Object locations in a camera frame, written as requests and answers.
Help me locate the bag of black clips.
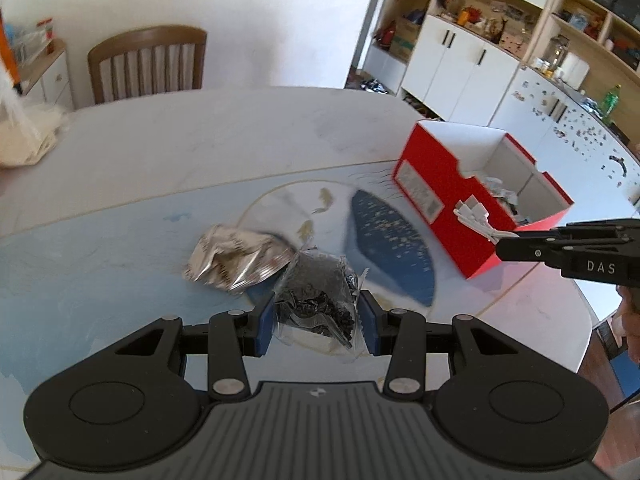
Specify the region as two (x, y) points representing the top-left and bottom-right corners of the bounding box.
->
(273, 248), (363, 360)

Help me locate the silver foil bag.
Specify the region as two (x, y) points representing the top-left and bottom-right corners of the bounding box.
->
(183, 224), (296, 294)

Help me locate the white plastic fork packet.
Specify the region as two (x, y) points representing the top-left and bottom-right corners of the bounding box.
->
(454, 195), (518, 244)

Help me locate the white printed sachet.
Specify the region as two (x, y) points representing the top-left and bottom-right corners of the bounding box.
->
(475, 172), (518, 210)

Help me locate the right hand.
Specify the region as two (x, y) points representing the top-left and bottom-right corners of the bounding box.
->
(616, 286), (640, 364)

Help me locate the red cardboard shoe box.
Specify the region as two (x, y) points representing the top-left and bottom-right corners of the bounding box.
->
(393, 120), (573, 278)

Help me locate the wooden dining chair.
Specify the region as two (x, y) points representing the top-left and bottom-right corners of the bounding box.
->
(87, 25), (207, 104)

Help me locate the clear plastic bag with food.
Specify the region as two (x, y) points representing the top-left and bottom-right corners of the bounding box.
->
(0, 64), (66, 169)

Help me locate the white sideboard cabinet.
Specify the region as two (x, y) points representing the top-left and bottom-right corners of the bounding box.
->
(20, 38), (75, 112)

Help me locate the white wall cabinet unit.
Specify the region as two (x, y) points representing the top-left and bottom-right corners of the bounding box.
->
(358, 0), (639, 204)

